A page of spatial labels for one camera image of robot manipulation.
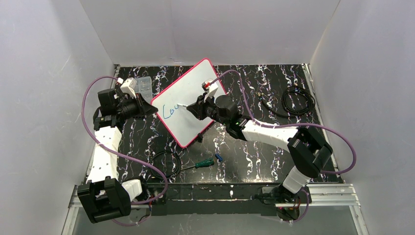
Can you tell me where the pink framed whiteboard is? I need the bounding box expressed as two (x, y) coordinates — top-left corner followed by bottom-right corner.
(151, 58), (217, 148)

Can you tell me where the blue marker cap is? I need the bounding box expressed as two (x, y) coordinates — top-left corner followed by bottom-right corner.
(215, 153), (223, 162)

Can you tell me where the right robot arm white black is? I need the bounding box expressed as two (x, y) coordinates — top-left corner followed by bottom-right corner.
(185, 93), (333, 203)

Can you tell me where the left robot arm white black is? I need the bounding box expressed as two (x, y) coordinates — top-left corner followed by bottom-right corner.
(77, 88), (158, 223)

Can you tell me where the clear plastic organizer box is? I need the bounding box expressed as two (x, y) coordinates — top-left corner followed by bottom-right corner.
(135, 76), (153, 103)

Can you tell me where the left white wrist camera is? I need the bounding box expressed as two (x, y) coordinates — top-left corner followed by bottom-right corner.
(120, 78), (137, 99)

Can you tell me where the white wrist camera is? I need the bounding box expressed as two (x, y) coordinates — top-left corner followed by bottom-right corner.
(120, 78), (137, 99)
(202, 80), (218, 102)

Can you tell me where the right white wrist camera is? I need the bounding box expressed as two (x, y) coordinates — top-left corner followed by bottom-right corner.
(202, 80), (218, 102)

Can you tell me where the green handled screwdriver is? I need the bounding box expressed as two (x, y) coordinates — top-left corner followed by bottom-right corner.
(181, 159), (214, 171)

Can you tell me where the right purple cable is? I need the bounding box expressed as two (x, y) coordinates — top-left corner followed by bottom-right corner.
(212, 69), (357, 223)

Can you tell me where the black coiled cable front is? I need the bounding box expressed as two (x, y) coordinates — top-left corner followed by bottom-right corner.
(150, 150), (182, 180)

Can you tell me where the black coiled cable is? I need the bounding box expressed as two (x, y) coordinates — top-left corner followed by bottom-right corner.
(150, 150), (182, 180)
(257, 86), (316, 118)

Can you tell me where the black coiled cable right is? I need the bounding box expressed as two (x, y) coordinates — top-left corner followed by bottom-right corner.
(257, 86), (316, 118)

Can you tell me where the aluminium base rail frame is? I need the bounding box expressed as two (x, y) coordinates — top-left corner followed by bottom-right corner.
(63, 72), (359, 235)

